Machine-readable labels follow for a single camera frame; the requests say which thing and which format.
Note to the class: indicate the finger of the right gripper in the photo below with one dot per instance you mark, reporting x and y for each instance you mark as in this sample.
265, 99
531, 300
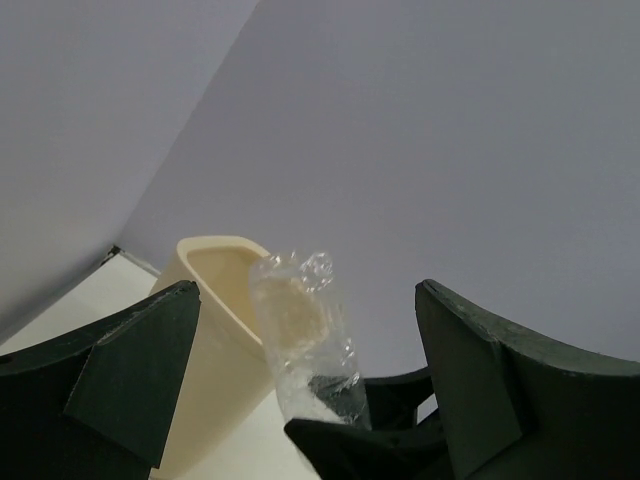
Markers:
344, 452
393, 401

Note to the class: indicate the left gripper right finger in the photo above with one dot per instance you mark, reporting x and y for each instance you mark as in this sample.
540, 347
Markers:
516, 404

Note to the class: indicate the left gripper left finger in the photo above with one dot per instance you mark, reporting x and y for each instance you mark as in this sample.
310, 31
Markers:
98, 402

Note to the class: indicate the cream plastic bin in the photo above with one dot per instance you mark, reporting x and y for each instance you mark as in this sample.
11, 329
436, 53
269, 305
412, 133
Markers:
227, 374

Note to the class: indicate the clear thin bottle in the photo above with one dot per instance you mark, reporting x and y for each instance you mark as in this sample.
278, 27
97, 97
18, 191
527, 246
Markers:
306, 338

